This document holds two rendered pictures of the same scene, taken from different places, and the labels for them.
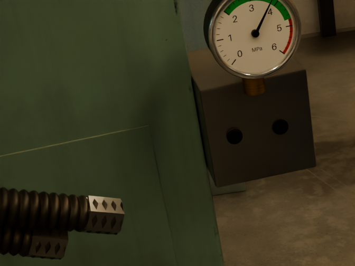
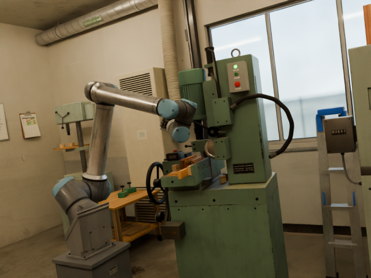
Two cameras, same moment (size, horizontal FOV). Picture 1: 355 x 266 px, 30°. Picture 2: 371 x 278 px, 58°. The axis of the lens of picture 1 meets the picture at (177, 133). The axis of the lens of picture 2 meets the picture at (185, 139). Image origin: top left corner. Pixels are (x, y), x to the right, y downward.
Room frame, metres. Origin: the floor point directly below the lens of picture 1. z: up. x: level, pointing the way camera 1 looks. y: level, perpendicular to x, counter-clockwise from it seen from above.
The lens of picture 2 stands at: (1.50, -1.72, 1.20)
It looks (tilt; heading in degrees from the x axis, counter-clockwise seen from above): 3 degrees down; 116
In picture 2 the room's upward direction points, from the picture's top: 7 degrees counter-clockwise
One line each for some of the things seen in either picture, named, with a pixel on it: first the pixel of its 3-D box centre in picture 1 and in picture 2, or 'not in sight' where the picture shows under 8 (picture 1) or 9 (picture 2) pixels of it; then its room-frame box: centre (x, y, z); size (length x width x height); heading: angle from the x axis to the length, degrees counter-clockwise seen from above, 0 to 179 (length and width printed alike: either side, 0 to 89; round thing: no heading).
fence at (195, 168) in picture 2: not in sight; (209, 161); (0.68, 0.23, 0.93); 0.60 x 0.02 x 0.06; 93
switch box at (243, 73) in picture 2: not in sight; (238, 77); (0.97, 0.09, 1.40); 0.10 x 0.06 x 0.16; 3
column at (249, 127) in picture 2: not in sight; (244, 119); (0.93, 0.23, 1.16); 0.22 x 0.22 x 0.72; 3
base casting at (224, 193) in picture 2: not in sight; (224, 188); (0.77, 0.22, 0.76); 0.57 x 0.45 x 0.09; 3
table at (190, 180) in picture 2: not in sight; (189, 171); (0.53, 0.22, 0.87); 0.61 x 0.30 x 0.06; 93
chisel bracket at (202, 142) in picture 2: not in sight; (203, 146); (0.66, 0.21, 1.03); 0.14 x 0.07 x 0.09; 3
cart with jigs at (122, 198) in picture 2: not in sight; (120, 218); (-0.66, 0.93, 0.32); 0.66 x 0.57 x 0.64; 83
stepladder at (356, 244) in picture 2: not in sight; (339, 192); (1.38, 0.75, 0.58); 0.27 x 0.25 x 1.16; 86
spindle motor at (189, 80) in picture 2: not in sight; (194, 95); (0.64, 0.21, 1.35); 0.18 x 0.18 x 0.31
